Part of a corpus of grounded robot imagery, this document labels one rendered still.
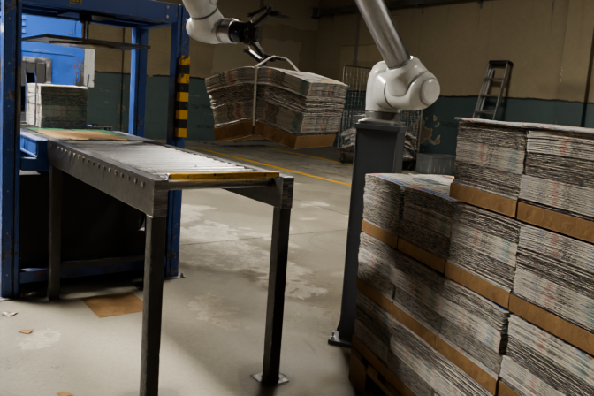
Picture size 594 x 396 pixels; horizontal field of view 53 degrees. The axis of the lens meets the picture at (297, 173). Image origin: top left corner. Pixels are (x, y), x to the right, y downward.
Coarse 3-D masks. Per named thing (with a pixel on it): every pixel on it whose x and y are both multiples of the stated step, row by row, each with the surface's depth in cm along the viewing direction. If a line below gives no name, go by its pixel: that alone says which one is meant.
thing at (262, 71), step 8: (248, 72) 198; (264, 72) 195; (248, 80) 198; (264, 80) 196; (248, 88) 199; (256, 88) 197; (264, 88) 196; (248, 96) 199; (256, 96) 200; (256, 104) 199; (256, 112) 199; (256, 120) 199
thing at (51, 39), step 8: (24, 40) 335; (32, 40) 329; (40, 40) 324; (48, 40) 319; (56, 40) 314; (64, 40) 310; (72, 40) 306; (80, 40) 308; (88, 40) 310; (96, 40) 313; (80, 48) 351; (88, 48) 345; (96, 48) 339; (104, 48) 333; (112, 48) 330; (120, 48) 343; (128, 48) 337; (136, 48) 332; (144, 48) 328
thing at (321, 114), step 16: (272, 80) 194; (288, 80) 191; (304, 80) 188; (320, 80) 196; (336, 80) 212; (272, 96) 195; (288, 96) 191; (304, 96) 188; (320, 96) 197; (336, 96) 206; (272, 112) 195; (288, 112) 192; (304, 112) 190; (320, 112) 199; (336, 112) 209; (288, 128) 193; (304, 128) 193; (320, 128) 203; (336, 128) 214
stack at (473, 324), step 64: (384, 192) 215; (448, 192) 191; (384, 256) 213; (448, 256) 178; (512, 256) 150; (576, 256) 130; (384, 320) 213; (448, 320) 175; (512, 320) 148; (576, 320) 130; (384, 384) 212; (448, 384) 173; (512, 384) 148; (576, 384) 129
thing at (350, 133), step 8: (344, 72) 1041; (352, 96) 1060; (344, 112) 1056; (344, 120) 1040; (352, 128) 1024; (344, 136) 1042; (352, 136) 1021; (416, 136) 1002; (344, 144) 1039; (352, 144) 1031; (408, 144) 1005; (344, 152) 1042; (352, 152) 1038; (408, 152) 995; (416, 152) 1011; (344, 160) 1052; (408, 160) 997; (408, 168) 1006
